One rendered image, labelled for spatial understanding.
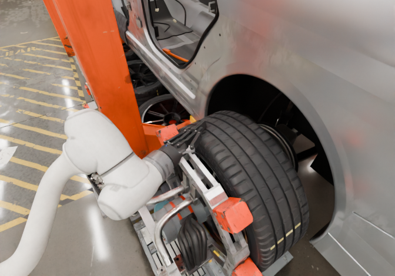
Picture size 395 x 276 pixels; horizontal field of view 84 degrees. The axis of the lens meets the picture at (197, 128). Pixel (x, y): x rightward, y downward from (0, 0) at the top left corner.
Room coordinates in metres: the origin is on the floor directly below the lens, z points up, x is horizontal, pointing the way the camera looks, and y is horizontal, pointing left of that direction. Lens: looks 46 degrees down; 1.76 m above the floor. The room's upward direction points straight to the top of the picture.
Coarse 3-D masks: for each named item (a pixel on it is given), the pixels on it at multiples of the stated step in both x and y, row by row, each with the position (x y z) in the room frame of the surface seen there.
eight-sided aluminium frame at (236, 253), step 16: (192, 160) 0.47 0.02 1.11; (176, 176) 0.62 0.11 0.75; (192, 176) 0.40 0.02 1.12; (208, 176) 0.40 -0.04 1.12; (208, 192) 0.34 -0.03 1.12; (224, 192) 0.34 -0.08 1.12; (208, 208) 0.31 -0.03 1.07; (208, 240) 0.35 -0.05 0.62; (224, 240) 0.23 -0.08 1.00; (240, 240) 0.24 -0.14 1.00; (224, 256) 0.27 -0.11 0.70; (240, 256) 0.20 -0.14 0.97; (224, 272) 0.20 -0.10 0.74
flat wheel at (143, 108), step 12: (156, 96) 1.63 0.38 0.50; (168, 96) 1.63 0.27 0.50; (144, 108) 1.46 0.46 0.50; (156, 108) 1.53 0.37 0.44; (168, 108) 1.58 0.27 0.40; (180, 108) 1.59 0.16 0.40; (144, 120) 1.34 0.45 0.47; (156, 120) 1.33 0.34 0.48; (168, 120) 1.37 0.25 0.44; (180, 120) 1.33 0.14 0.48
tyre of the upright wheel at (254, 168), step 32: (224, 128) 0.57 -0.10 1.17; (256, 128) 0.56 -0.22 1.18; (224, 160) 0.42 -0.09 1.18; (256, 160) 0.43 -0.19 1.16; (288, 160) 0.45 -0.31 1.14; (256, 192) 0.34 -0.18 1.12; (288, 192) 0.35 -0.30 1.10; (256, 224) 0.26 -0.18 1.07; (288, 224) 0.28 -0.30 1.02; (256, 256) 0.21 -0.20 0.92
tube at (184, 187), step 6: (186, 180) 0.42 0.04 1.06; (180, 186) 0.42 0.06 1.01; (186, 186) 0.42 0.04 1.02; (168, 192) 0.40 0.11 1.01; (174, 192) 0.40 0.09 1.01; (180, 192) 0.40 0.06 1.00; (186, 192) 0.41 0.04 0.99; (150, 198) 0.37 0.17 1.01; (156, 198) 0.37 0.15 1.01; (162, 198) 0.37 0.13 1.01; (168, 198) 0.38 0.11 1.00; (150, 204) 0.35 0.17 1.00
